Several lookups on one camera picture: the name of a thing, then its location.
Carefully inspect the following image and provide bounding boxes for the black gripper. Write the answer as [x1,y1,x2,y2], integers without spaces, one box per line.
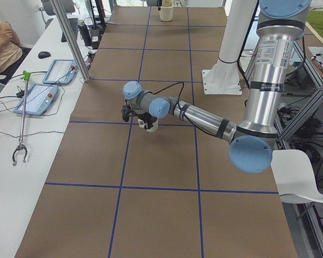
[136,112,156,130]

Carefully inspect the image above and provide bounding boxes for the white cup with handle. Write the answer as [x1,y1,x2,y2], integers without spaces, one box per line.
[144,120,158,132]

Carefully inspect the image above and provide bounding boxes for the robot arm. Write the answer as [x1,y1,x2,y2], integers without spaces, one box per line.
[122,1,311,174]

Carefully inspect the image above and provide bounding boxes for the far blue teach pendant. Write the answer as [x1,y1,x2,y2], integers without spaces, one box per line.
[43,59,77,84]

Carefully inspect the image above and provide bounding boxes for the blue teach pendant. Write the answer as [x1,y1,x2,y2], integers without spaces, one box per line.
[25,83,59,116]
[43,59,77,84]

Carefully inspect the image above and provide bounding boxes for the near blue teach pendant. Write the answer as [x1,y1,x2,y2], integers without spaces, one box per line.
[25,83,59,116]

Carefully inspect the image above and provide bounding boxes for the black water bottle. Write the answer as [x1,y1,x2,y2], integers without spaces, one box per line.
[79,21,92,47]

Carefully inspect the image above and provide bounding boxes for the cream plastic bin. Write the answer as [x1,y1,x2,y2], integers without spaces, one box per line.
[159,0,173,22]

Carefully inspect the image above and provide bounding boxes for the black computer mouse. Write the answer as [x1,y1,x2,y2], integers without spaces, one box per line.
[38,51,51,59]

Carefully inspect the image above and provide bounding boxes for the black keyboard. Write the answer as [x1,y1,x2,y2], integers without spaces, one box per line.
[60,17,79,43]

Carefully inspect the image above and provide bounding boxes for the white plastic chair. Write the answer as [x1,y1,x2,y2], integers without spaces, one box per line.
[271,149,323,204]

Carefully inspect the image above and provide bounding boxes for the seated person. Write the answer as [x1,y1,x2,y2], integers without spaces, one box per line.
[0,21,30,84]

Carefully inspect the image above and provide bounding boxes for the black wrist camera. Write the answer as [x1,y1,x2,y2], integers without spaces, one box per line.
[121,105,131,123]

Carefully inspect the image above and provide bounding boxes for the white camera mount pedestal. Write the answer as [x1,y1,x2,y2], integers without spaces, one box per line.
[202,0,258,95]

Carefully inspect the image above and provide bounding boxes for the green handled reacher grabber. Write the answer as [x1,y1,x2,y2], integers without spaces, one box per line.
[12,70,31,166]

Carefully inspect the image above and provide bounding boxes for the aluminium frame post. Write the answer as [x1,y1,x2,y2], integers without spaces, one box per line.
[51,0,90,82]

